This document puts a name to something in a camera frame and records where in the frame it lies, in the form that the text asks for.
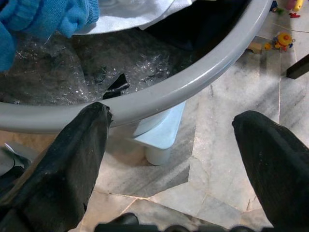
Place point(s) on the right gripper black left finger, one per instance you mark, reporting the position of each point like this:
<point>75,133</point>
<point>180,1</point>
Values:
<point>53,181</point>

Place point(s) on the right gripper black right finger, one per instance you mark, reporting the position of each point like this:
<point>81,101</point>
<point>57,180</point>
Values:
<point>280,178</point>

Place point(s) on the blue garment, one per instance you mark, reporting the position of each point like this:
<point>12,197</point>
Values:
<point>36,19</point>

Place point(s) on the clear plastic wrap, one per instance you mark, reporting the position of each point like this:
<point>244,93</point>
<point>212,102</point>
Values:
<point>60,72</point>

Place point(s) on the grey round laundry basin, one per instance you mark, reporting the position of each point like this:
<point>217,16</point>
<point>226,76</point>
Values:
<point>193,79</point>

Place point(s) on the orange yellow toy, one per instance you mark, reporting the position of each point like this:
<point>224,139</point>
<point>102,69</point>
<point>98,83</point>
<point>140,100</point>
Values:
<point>281,41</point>

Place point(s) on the white cotton shirt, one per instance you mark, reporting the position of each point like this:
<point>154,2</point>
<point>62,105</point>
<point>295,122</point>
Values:
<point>132,19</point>

